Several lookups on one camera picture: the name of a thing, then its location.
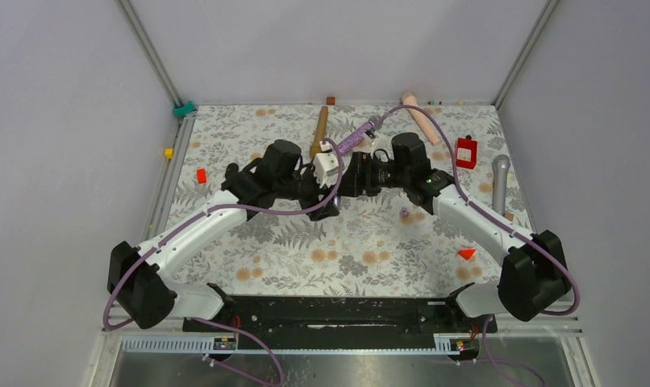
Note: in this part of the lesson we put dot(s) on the gold microphone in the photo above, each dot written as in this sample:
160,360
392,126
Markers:
320,131

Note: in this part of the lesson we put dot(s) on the pink microphone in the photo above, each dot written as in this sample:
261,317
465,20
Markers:
408,99

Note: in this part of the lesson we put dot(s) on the small red block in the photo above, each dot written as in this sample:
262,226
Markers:
201,176

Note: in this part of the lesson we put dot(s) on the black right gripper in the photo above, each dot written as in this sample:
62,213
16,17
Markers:
363,164

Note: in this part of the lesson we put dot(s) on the red triangle block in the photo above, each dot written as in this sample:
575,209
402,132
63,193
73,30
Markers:
466,254

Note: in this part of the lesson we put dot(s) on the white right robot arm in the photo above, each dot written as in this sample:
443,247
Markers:
532,265

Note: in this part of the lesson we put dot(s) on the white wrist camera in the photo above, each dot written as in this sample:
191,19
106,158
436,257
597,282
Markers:
371,136
327,169

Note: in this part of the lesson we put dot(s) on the teal corner clamp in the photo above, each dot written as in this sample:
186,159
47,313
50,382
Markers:
181,111

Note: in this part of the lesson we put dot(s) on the purple glitter microphone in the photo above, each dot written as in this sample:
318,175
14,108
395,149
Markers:
358,135

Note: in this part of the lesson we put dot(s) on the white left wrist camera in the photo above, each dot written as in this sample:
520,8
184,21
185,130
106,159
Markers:
327,169

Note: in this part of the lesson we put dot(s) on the purple earbud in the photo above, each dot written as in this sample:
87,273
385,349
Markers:
404,213

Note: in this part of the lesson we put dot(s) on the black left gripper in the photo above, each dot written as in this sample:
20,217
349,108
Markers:
328,210

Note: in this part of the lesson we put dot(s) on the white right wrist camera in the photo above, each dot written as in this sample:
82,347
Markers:
371,136

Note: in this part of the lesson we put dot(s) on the silver grey microphone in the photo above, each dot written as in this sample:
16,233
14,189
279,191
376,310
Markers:
501,168

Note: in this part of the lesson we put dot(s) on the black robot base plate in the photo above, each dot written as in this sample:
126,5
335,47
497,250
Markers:
338,323

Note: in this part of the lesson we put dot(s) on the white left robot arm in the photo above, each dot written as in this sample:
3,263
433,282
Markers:
141,280

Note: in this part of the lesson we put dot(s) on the red box with label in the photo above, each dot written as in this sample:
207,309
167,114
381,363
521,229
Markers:
466,152

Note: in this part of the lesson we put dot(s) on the floral table mat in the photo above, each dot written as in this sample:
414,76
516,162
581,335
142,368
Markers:
368,250

